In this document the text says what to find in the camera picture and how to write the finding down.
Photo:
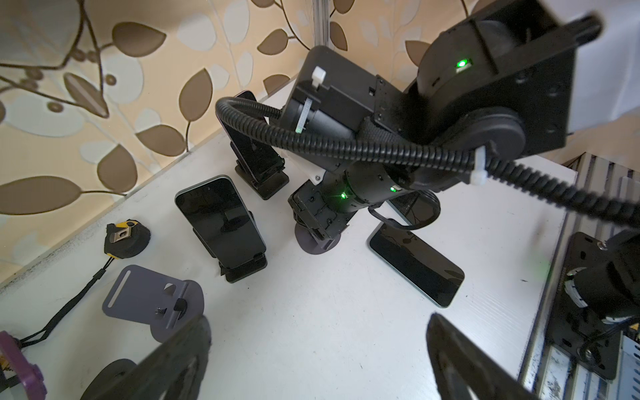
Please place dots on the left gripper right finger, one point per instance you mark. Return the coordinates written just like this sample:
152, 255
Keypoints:
463, 370

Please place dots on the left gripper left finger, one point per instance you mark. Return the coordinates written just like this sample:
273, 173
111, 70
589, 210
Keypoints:
175, 370

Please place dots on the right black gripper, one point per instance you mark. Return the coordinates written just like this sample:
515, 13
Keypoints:
327, 208

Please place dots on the grey round stand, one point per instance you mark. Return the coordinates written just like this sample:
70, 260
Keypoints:
312, 245

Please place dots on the purple round phone stand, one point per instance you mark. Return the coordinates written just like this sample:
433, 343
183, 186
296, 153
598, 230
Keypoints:
163, 303

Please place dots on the black phone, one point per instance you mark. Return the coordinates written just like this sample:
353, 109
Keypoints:
419, 209
257, 159
219, 216
434, 275

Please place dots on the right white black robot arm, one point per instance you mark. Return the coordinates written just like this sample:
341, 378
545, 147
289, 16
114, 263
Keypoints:
512, 80

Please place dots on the black rear phone stand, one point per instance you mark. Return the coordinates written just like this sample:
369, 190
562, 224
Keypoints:
266, 188

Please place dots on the black round stand far left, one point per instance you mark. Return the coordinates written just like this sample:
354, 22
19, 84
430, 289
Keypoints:
111, 374

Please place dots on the black folding phone stand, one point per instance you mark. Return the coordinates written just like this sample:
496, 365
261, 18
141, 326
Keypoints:
233, 275

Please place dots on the black phone on folding stand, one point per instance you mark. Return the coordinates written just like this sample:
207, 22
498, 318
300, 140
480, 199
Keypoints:
219, 216

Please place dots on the black yellow round connector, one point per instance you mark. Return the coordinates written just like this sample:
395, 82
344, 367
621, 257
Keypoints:
126, 239

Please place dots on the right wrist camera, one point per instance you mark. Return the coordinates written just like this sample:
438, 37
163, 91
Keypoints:
342, 95

